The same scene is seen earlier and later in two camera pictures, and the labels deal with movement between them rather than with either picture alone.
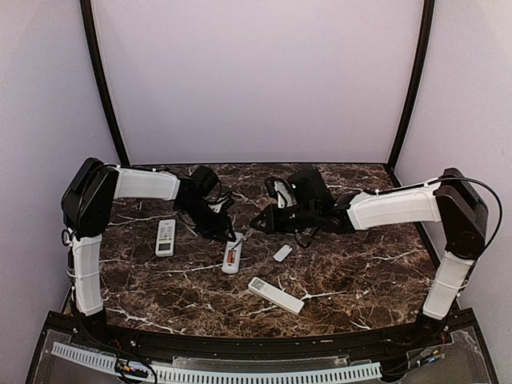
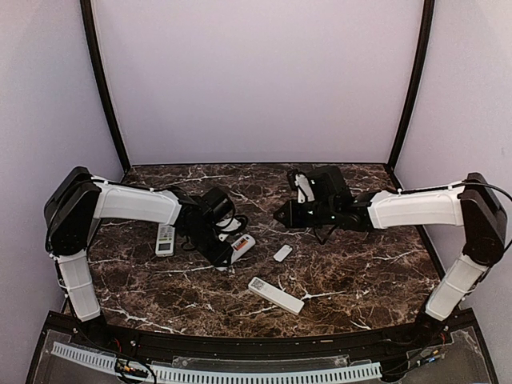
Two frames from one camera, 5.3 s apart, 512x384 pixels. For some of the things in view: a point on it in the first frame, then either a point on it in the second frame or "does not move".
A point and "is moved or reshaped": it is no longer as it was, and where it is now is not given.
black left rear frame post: x=87 y=20 does not move
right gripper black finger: x=270 y=218 -> x=287 y=214
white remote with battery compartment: x=233 y=255 is moved or reshaped
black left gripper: x=218 y=229 -> x=218 y=257
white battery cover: x=282 y=253 does not move
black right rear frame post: x=422 y=62 does not move
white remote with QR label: x=275 y=295 does not move
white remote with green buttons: x=165 y=242 does not move
